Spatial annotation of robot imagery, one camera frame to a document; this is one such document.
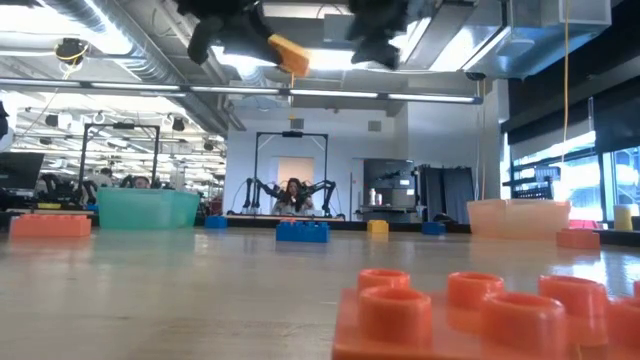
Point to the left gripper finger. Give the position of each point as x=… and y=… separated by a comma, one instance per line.
x=265, y=50

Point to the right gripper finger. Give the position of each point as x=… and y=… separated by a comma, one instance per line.
x=377, y=50

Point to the yellow long building block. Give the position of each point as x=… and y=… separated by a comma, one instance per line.
x=292, y=55
x=377, y=227

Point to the blue small building block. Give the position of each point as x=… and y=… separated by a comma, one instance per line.
x=433, y=229
x=216, y=223

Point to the blue long building block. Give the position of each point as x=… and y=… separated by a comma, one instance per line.
x=302, y=233

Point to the teal translucent plastic bin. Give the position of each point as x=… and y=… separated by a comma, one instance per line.
x=145, y=210

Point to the orange translucent plastic bin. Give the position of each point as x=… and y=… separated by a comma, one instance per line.
x=520, y=217

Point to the orange long building block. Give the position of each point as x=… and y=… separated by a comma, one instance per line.
x=50, y=226
x=395, y=320

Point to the distant dark robot arm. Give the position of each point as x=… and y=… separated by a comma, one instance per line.
x=248, y=195
x=327, y=187

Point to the black ceiling spotlight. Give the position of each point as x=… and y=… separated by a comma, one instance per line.
x=178, y=124
x=209, y=146
x=51, y=120

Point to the pale pink door panel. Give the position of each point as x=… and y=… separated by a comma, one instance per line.
x=295, y=167

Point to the dark shelf cabinet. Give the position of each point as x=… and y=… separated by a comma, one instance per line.
x=395, y=172

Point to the white bottle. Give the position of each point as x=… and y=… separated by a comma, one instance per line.
x=379, y=199
x=372, y=197

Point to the person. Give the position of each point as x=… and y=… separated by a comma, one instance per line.
x=103, y=177
x=294, y=200
x=141, y=183

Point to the dark curtain partition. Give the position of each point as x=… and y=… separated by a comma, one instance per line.
x=450, y=192

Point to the distant wooden table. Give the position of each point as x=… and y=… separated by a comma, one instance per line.
x=330, y=218

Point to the black round object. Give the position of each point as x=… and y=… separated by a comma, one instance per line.
x=444, y=219

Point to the black shelf rack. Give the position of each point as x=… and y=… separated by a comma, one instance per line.
x=535, y=192

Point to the blue desk object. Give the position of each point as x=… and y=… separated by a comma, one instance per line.
x=92, y=208

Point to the yellow desk object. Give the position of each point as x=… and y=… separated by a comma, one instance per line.
x=49, y=205

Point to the black computer monitor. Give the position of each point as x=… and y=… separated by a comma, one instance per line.
x=20, y=170

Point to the yellow cup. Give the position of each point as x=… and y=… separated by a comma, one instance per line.
x=623, y=217

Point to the black gantry camera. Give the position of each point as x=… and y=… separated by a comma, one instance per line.
x=123, y=125
x=292, y=134

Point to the black ceiling camera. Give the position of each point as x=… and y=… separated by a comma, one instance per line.
x=475, y=76

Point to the black aluminium table frame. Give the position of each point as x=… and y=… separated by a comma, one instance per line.
x=350, y=226

